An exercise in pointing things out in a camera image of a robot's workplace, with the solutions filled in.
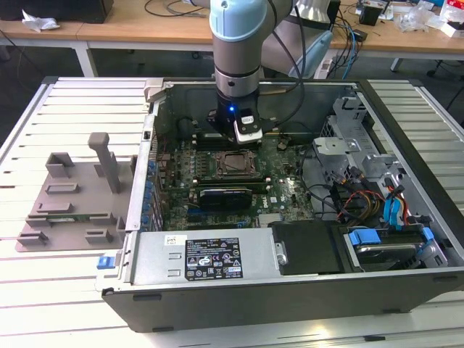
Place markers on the silver topped CPU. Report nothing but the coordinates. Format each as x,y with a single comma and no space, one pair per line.
235,163

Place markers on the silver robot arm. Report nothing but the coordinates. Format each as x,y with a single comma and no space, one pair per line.
235,61

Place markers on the CPU socket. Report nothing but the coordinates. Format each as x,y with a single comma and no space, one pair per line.
221,173

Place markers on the round coin cell battery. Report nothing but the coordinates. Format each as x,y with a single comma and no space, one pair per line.
281,144

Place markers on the grey case release latch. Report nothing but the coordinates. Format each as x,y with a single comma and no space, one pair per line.
153,90

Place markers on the black graphics card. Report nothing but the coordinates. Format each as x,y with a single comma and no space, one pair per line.
224,199

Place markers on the green motherboard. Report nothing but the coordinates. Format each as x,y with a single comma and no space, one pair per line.
286,181

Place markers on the white power strip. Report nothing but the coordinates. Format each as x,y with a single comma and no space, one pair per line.
322,69

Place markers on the silver finned heatsink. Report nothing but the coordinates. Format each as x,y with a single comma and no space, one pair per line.
271,218

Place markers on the silver metal disk bay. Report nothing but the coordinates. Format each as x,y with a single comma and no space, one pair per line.
333,145

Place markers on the pale blue teach pendant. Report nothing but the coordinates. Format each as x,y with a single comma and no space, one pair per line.
319,50

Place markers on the wooden desk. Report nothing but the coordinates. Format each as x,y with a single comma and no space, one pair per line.
145,32

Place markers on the black drive bay cover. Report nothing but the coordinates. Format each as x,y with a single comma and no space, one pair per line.
308,246

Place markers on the small black box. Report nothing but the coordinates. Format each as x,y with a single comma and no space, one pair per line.
360,35

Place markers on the grey parts rack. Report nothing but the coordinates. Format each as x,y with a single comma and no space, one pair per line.
87,197

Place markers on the grey power supply box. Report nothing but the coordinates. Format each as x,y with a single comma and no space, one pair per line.
156,261

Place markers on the blue disk carrier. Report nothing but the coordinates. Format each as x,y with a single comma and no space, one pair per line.
362,237

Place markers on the blue case latch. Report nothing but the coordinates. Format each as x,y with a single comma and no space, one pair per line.
105,262

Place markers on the black PC case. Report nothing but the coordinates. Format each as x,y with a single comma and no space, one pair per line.
253,308

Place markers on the large black box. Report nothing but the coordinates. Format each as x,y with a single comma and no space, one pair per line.
54,11

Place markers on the crumpled white paper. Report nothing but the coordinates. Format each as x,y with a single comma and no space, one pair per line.
40,21

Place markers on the silver hard disk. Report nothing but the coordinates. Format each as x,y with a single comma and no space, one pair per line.
388,253

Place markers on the clear plastic bags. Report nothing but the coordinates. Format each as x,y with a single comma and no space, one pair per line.
417,16

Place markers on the small white box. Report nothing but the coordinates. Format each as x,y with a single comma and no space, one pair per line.
453,28

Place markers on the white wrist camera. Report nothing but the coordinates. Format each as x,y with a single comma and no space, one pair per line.
248,134

